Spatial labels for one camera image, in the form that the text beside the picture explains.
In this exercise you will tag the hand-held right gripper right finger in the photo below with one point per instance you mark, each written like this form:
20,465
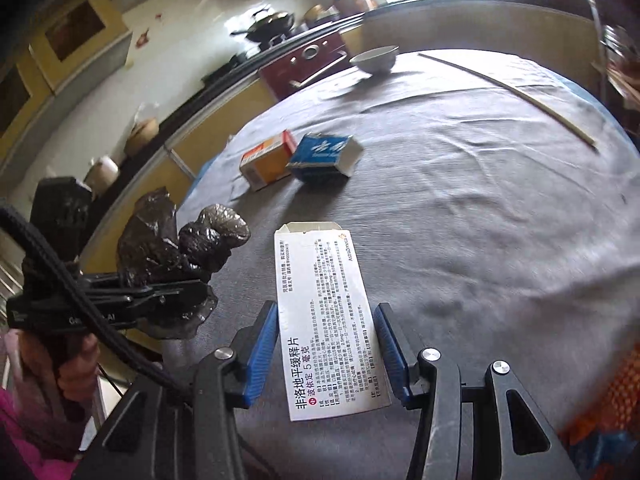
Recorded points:
392,355

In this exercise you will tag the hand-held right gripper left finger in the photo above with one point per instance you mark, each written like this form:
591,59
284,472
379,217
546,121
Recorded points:
262,355

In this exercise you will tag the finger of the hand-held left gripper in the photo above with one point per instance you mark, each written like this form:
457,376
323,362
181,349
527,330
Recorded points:
192,288
167,306

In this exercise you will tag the black plastic bag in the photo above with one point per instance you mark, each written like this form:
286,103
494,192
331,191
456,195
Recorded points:
160,240

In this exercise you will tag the white medicine box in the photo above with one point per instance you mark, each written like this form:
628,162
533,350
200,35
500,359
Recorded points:
325,320

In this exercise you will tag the orange cardboard box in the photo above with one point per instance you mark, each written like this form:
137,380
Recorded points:
265,160

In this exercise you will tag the blue toothpaste box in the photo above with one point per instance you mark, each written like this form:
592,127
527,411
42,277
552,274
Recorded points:
322,155

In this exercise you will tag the red plastic basket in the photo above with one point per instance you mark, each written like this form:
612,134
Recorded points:
612,400

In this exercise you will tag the person's left forearm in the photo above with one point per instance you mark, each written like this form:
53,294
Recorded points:
30,440

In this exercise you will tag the person's left hand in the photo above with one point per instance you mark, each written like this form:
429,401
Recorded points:
30,355

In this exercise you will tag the brown clay pot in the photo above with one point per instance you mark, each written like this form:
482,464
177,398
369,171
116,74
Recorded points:
141,135

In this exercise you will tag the grey tablecloth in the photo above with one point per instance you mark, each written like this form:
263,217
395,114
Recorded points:
475,220

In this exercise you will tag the yellow lower kitchen cabinets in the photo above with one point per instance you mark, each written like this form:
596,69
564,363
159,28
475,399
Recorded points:
215,125

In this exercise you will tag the maroon built-in oven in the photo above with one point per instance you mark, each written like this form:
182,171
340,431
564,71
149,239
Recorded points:
305,62

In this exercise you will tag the black wok with lid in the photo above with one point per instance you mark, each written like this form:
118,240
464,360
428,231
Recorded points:
265,22

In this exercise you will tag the long thin wooden stick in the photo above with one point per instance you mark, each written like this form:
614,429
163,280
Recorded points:
510,92

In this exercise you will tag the white ceramic bowl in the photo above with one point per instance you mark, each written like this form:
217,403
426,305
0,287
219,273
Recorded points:
374,59

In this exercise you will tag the yellow seasoning containers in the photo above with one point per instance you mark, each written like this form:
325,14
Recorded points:
363,0

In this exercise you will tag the yellow glass-door wall cabinets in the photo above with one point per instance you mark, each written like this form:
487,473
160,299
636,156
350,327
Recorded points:
65,55

